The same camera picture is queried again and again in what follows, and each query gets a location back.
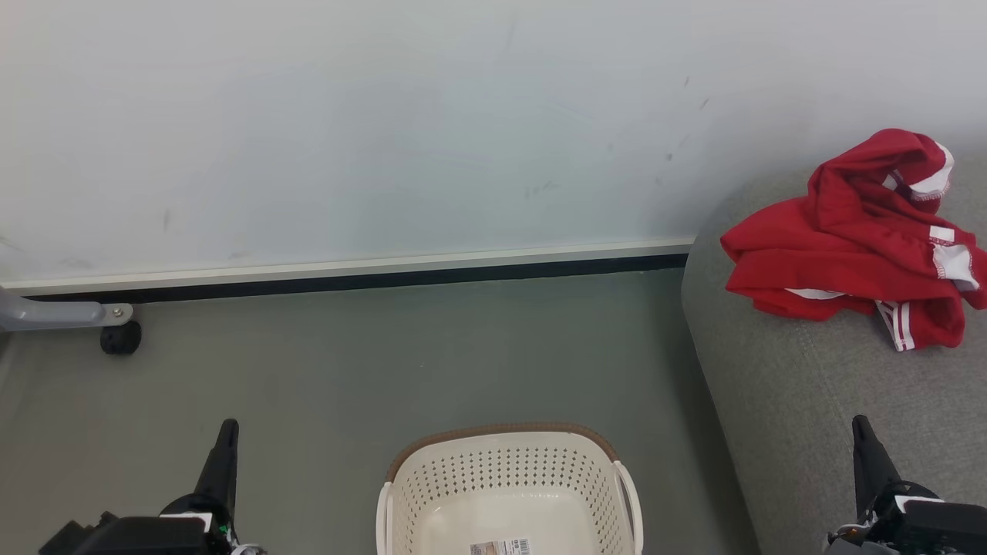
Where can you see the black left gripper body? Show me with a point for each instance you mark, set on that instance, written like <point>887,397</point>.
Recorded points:
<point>139,536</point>

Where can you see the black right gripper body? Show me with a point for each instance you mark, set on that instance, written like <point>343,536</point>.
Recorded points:
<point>933,528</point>

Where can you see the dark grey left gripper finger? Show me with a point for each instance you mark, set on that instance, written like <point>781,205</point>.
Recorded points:
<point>220,470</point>

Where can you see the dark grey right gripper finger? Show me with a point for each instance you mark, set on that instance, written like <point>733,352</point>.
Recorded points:
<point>870,470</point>

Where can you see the red garment with white stripes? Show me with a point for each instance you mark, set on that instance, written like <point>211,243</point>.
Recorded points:
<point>810,262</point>

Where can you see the grey fabric sofa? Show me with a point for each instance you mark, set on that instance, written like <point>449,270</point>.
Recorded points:
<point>810,424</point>

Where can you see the black caster wheel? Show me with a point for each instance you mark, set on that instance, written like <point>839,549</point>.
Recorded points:
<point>121,338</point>

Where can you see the grey metal stand leg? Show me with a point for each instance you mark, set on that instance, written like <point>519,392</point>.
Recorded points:
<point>54,314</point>

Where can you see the white and black baseboard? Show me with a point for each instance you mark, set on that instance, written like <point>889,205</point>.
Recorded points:
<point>347,274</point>

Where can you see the cream perforated laundry basket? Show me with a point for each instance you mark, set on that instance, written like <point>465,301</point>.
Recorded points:
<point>501,462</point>

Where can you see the printed label sticker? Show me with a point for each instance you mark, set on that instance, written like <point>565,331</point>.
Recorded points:
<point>501,548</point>

